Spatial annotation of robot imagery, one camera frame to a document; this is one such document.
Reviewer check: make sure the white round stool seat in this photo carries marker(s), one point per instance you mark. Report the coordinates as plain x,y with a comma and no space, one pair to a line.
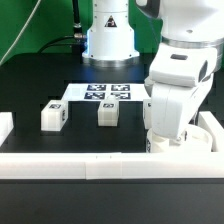
193,139

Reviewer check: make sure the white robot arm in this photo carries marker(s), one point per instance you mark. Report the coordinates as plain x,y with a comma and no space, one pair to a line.
181,74

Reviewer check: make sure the white AprilTag marker sheet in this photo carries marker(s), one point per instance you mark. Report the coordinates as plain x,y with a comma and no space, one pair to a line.
98,92

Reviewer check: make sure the white left fence block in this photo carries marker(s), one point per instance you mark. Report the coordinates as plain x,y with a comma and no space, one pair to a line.
6,125

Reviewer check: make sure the white front fence bar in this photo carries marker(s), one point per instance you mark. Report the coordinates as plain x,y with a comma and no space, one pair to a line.
111,166

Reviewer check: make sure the black cable horizontal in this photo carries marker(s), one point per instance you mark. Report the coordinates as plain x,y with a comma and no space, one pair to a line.
75,42

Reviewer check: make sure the black cable vertical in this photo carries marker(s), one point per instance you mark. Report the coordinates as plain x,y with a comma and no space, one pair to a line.
76,15

